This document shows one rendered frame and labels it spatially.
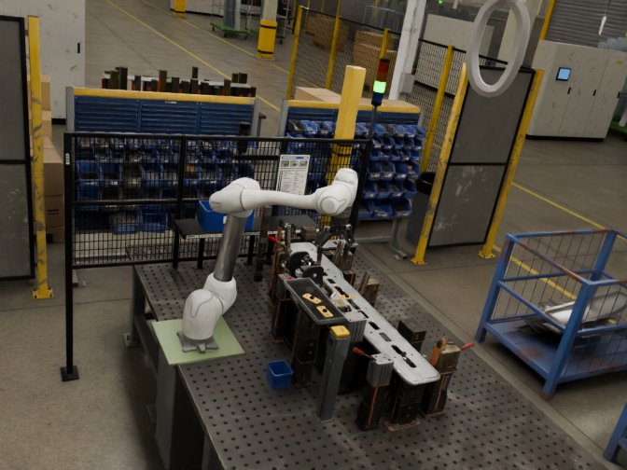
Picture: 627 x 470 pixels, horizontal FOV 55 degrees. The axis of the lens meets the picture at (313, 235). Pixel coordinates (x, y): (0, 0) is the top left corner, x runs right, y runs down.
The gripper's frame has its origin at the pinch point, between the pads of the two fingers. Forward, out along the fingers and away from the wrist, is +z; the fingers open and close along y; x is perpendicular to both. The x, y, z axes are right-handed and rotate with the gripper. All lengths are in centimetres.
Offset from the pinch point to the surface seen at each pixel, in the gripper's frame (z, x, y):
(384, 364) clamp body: 29, -44, 6
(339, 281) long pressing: 35, 35, 30
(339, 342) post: 22.0, -33.3, -11.4
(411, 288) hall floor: 135, 169, 205
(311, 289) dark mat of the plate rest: 18.5, 4.2, -5.6
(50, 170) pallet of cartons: 67, 314, -84
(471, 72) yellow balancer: -110, -173, -107
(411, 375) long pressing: 34, -48, 19
